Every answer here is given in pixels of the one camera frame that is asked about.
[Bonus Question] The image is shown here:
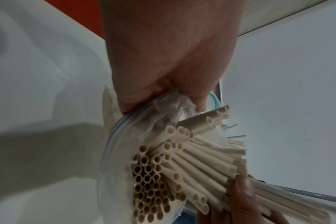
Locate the person's right hand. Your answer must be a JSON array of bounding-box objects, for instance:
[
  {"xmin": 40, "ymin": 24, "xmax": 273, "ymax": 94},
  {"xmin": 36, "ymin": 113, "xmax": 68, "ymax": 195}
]
[{"xmin": 190, "ymin": 174, "xmax": 296, "ymax": 224}]

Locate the person's left hand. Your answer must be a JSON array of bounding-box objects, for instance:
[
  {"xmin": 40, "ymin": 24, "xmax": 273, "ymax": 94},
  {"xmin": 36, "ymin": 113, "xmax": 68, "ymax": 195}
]
[{"xmin": 97, "ymin": 0, "xmax": 246, "ymax": 114}]

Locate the red sofa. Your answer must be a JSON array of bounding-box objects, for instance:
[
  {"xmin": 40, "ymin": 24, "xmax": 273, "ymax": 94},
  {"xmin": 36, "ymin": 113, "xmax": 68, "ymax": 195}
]
[{"xmin": 46, "ymin": 0, "xmax": 106, "ymax": 41}]

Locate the clear blue-zip bag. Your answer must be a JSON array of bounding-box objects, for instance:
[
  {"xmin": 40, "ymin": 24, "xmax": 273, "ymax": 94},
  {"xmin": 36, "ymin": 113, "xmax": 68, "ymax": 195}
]
[{"xmin": 97, "ymin": 88, "xmax": 231, "ymax": 224}]

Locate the grey wall divider strip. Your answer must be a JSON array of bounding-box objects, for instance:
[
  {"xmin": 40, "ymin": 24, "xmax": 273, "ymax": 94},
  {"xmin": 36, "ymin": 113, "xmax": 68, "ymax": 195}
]
[{"xmin": 264, "ymin": 180, "xmax": 336, "ymax": 206}]

